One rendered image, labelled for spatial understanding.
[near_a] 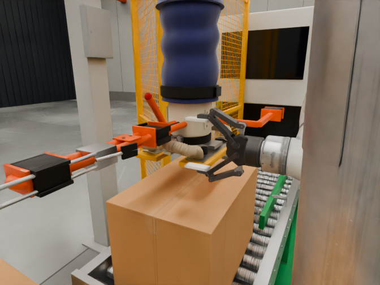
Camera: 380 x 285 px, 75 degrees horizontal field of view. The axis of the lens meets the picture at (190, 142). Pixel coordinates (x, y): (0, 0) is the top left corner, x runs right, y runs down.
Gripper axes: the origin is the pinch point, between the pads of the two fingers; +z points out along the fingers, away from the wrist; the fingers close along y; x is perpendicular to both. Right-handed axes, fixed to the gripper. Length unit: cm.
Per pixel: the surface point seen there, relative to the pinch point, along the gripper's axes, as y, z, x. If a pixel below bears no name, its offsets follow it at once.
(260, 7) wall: -234, 197, 873
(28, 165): -2.7, 13.8, -35.9
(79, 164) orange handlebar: -0.5, 11.1, -27.5
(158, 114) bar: -6.3, 13.3, 4.0
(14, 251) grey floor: 118, 171, 22
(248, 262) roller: 66, -10, 38
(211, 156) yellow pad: 10.1, 1.2, 18.7
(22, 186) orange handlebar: -0.1, 11.7, -38.4
